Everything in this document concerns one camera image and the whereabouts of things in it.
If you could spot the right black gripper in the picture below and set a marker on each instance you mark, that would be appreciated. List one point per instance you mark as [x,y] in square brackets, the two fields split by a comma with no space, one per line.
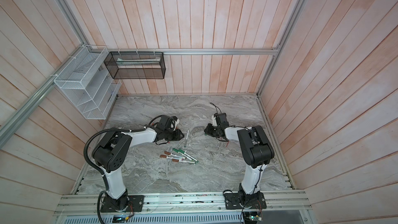
[208,130]

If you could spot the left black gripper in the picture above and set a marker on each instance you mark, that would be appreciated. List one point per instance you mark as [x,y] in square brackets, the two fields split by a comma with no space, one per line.
[178,136]

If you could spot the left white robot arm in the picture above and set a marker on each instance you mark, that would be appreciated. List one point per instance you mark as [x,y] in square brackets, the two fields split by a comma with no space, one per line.
[106,151]

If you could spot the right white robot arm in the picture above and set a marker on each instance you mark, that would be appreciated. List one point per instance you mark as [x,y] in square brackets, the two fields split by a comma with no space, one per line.
[257,153]

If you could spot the lower brown marker pen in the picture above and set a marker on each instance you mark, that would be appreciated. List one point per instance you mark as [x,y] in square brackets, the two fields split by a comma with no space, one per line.
[183,161]

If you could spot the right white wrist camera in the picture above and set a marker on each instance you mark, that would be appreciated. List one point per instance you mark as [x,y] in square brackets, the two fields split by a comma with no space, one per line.
[214,122]

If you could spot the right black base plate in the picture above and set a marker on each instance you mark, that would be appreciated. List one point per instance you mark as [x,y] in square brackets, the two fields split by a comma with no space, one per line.
[240,200]

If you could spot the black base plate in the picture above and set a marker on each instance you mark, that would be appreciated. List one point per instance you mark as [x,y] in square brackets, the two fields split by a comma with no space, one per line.
[240,200]
[130,203]

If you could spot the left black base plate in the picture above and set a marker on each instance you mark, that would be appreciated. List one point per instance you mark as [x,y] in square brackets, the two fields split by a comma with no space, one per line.
[130,203]

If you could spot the black wire mesh basket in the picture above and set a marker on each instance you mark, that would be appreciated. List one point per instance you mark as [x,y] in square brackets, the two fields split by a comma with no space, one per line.
[135,65]

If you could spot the horizontal aluminium wall rail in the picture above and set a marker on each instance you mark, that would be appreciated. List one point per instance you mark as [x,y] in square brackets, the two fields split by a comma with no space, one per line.
[196,51]

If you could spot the white wire mesh shelf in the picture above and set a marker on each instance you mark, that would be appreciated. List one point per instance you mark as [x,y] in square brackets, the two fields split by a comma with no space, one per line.
[88,84]

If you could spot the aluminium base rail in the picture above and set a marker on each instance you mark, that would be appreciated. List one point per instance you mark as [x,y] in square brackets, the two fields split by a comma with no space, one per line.
[280,206]

